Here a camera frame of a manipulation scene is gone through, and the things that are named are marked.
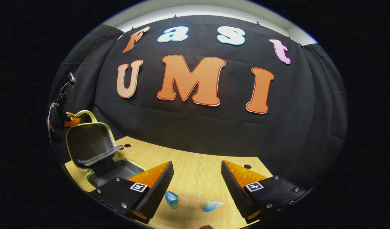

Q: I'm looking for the black backdrop cloth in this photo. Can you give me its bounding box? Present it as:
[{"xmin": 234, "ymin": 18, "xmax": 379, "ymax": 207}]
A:
[{"xmin": 50, "ymin": 15, "xmax": 348, "ymax": 188}]

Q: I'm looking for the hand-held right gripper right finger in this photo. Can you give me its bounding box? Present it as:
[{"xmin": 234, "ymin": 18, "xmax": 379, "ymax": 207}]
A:
[{"xmin": 221, "ymin": 160, "xmax": 311, "ymax": 225}]

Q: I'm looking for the blue green bottle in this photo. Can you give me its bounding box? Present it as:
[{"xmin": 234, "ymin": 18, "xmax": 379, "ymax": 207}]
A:
[{"xmin": 165, "ymin": 191, "xmax": 179, "ymax": 209}]

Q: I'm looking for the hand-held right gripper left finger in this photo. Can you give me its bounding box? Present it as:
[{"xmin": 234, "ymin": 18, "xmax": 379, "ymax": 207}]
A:
[{"xmin": 88, "ymin": 161, "xmax": 175, "ymax": 225}]

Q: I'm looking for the white and blue tube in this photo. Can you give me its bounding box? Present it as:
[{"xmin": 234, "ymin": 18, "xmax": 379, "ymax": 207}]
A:
[{"xmin": 203, "ymin": 200, "xmax": 225, "ymax": 213}]

